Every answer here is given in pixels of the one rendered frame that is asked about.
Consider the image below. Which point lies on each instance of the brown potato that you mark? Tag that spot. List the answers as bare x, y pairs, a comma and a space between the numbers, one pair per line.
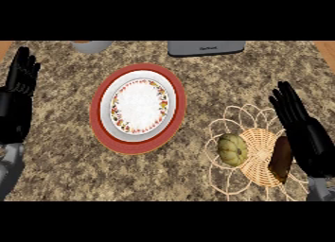
281, 160

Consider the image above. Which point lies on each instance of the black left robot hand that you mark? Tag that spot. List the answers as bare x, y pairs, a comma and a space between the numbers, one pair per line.
11, 104

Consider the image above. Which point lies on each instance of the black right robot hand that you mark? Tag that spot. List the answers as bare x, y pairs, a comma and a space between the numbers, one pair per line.
311, 138

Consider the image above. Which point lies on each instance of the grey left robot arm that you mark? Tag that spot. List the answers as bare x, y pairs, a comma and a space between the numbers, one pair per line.
5, 170

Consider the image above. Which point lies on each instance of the grey round container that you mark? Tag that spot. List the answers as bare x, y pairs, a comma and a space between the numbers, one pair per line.
92, 46

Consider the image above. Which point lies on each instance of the green squash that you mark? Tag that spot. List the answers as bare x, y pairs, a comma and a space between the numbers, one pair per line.
232, 149

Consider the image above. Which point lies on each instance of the grey rectangular appliance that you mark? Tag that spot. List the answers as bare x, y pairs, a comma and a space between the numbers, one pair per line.
206, 48

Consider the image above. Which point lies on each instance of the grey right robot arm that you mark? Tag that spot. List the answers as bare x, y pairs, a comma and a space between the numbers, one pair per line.
325, 190

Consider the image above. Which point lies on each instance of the red-rimmed white floral plate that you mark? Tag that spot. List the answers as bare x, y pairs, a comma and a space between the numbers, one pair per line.
138, 107

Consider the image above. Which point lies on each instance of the woven wicker placemat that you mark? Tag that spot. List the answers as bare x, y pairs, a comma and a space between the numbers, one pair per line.
254, 151

